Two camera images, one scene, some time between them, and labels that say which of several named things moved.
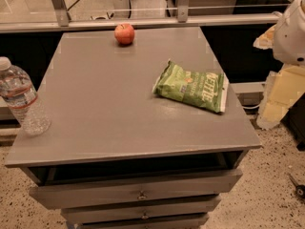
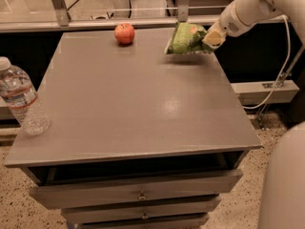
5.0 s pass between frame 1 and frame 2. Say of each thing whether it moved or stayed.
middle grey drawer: stayed
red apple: stayed
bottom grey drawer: stayed
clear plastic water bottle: stayed
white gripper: moved
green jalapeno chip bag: moved
